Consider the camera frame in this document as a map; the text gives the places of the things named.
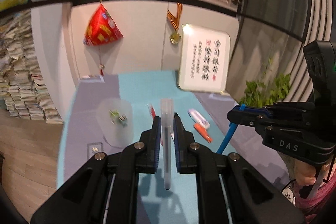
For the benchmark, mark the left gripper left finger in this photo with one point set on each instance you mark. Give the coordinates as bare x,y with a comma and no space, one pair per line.
105,188

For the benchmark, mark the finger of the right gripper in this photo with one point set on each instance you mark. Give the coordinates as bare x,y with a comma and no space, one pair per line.
256,110
244,118

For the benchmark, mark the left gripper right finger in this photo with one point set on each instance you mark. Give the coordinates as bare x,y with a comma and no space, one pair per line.
229,189

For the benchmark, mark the blue ballpoint pen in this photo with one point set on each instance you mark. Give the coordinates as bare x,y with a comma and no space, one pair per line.
231,130

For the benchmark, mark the orange highlighter pen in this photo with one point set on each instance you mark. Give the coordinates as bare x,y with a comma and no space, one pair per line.
203,132

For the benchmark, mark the white purple utility knife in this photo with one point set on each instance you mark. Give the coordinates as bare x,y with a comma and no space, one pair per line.
198,118

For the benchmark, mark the green gel pen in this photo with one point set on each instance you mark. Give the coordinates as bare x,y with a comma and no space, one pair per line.
114,114

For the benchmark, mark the clear grey gel pen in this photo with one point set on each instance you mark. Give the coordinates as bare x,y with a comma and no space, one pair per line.
167,118

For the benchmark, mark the red gel pen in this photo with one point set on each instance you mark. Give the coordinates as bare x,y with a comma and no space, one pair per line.
151,110

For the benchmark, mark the right hand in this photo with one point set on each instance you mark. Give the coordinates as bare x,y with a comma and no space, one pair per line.
304,173

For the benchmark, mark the green potted plant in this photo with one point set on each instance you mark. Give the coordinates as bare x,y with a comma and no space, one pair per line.
262,92

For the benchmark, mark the framed calligraphy sign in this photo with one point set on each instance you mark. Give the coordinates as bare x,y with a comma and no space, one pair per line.
204,60

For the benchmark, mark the frosted plastic pen cup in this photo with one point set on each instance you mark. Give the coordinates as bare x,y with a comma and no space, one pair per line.
115,134

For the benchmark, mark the teal grey tablecloth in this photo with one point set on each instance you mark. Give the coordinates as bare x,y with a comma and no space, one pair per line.
81,132

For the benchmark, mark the gold medal with ribbon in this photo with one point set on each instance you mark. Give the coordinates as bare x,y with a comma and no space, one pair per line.
174,20

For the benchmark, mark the tall stack of books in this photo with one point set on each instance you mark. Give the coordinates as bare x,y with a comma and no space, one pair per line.
23,87

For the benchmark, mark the red pyramid hanging ornament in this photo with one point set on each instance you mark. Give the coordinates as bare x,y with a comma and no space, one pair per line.
101,29

